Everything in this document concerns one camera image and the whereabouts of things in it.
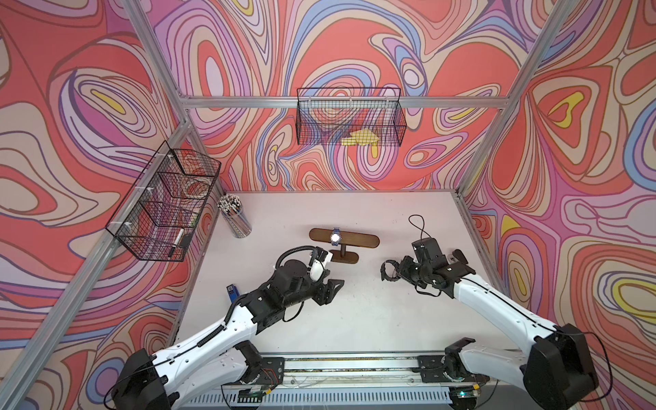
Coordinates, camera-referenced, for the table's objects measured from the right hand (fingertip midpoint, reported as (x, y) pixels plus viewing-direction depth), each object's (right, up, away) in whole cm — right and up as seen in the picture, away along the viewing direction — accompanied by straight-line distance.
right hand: (398, 276), depth 84 cm
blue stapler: (-57, -7, +3) cm, 57 cm away
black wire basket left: (-74, +19, -10) cm, 77 cm away
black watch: (-5, +1, -1) cm, 5 cm away
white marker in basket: (-67, +13, -12) cm, 69 cm away
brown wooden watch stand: (-16, +13, +1) cm, 21 cm away
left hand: (-20, +1, -11) cm, 23 cm away
